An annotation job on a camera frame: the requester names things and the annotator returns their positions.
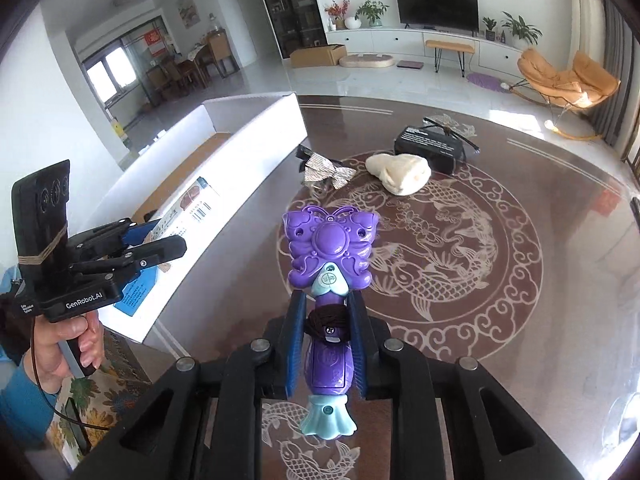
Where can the beige oval floor mat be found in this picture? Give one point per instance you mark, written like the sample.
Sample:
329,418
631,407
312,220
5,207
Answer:
367,61

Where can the floral cushion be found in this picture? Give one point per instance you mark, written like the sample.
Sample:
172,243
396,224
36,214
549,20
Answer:
115,390

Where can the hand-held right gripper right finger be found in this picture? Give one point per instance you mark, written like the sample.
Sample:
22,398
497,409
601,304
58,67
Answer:
357,350

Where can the orange lounge chair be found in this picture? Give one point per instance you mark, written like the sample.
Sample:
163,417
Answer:
550,77

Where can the person's left forearm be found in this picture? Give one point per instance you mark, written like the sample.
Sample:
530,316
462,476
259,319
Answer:
25,410

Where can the wooden dining table set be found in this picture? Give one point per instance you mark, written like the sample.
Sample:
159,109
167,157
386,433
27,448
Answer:
190,67

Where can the small potted plant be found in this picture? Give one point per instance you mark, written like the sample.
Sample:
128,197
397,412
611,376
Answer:
489,27

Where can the brown cardboard box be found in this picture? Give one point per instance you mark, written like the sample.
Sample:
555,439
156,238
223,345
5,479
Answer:
317,56

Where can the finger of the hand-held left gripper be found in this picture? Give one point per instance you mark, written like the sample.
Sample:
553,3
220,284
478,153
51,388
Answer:
142,232
165,249

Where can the silver glitter bow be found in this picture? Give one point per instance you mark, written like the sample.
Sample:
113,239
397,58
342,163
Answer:
325,170

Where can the person's left hand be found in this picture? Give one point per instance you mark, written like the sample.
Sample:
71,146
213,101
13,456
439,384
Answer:
47,355

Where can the white and blue medicine box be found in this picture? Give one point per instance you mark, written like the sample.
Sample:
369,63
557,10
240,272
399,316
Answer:
190,210

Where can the large white cardboard box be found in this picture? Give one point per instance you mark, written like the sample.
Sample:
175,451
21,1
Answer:
250,145

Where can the wooden bench with black legs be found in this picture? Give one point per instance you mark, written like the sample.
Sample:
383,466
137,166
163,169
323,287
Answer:
450,46

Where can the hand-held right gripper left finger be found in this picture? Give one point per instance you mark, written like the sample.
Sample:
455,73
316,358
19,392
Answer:
295,350

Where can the white television cabinet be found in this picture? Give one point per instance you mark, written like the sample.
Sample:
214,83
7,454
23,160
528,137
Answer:
380,40

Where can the red window sign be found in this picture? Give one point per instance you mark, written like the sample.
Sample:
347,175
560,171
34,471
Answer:
155,42

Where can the black rectangular box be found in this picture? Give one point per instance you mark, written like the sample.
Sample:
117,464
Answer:
425,147

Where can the grey and white curtain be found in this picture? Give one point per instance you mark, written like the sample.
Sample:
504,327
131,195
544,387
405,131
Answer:
615,60

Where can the black-framed glasses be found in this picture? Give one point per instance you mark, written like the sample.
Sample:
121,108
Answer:
457,135

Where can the green leafy potted plant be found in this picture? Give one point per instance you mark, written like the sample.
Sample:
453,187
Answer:
372,10

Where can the large potted plant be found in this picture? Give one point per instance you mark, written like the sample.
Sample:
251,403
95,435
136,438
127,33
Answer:
522,25

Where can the dark glass display cabinet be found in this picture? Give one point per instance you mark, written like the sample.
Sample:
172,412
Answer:
290,5

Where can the purple butterfly toy wand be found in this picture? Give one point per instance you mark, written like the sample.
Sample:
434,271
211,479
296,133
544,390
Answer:
327,245

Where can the red flower plant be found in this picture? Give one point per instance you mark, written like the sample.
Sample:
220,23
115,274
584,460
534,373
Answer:
337,10

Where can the framed wall painting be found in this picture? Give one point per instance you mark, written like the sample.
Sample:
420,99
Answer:
186,10

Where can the white round vase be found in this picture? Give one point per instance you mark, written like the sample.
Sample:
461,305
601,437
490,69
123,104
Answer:
353,23

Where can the purple round rug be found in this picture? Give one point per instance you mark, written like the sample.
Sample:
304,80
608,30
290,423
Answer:
484,80

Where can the black flat-screen television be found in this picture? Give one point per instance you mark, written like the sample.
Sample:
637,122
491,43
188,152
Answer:
435,7

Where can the clear plastic bag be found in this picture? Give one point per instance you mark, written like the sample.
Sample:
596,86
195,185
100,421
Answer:
460,124

